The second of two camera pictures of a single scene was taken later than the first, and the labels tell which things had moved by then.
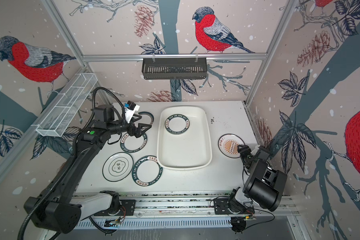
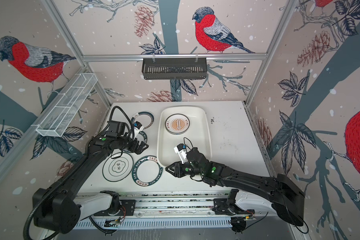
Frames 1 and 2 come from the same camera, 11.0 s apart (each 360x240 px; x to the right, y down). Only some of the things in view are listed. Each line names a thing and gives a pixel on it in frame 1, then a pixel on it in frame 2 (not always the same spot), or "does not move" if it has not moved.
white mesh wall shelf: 64,107 does not move
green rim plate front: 146,170 does not move
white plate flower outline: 117,166 does not move
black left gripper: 138,132 to 141,148
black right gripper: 244,152 to 178,169
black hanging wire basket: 174,68 does not move
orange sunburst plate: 228,145 to 177,124
